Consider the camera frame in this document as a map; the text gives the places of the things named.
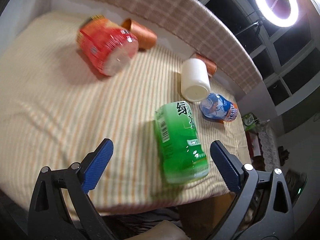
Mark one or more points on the striped yellow cloth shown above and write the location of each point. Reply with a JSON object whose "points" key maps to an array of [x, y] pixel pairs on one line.
{"points": [[55, 109]]}

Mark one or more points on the beige plaid blanket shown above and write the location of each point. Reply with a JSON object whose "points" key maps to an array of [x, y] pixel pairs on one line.
{"points": [[197, 26]]}

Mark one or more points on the red lemon drink bottle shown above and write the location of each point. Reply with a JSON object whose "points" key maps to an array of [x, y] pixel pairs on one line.
{"points": [[108, 46]]}

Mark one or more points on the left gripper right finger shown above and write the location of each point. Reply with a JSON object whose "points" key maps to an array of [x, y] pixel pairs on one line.
{"points": [[262, 207]]}

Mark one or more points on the green snack package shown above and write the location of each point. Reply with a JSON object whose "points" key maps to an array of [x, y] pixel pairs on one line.
{"points": [[248, 121]]}

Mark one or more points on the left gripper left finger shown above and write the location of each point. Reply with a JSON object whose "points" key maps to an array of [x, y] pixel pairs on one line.
{"points": [[60, 207]]}

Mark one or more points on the white paper cup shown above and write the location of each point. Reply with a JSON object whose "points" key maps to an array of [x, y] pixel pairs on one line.
{"points": [[195, 85]]}

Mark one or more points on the orange patterned paper cup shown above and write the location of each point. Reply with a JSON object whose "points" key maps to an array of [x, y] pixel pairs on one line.
{"points": [[147, 39]]}

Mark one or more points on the green tea bottle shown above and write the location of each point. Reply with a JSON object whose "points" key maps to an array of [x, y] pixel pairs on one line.
{"points": [[182, 158]]}

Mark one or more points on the white ring light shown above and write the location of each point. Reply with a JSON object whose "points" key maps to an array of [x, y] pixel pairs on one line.
{"points": [[282, 13]]}

